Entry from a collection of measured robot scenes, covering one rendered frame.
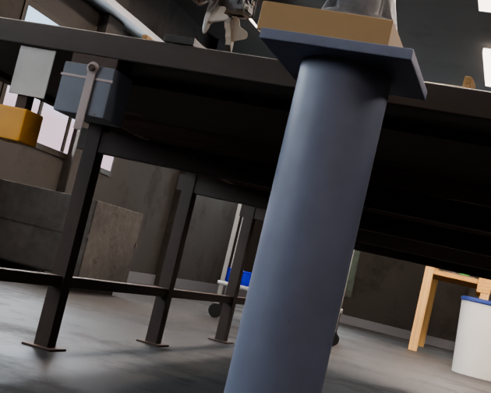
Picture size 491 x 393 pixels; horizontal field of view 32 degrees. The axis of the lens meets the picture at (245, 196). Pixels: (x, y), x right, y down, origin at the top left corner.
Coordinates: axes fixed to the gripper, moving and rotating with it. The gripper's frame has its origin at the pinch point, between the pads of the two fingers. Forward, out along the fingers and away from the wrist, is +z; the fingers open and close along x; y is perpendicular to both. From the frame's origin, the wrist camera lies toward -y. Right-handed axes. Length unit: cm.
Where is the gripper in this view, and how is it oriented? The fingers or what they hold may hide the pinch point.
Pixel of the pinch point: (214, 44)
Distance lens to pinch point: 222.0
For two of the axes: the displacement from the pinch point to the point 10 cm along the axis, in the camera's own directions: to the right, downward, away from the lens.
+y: 8.8, 1.7, -4.4
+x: 4.1, 1.7, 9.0
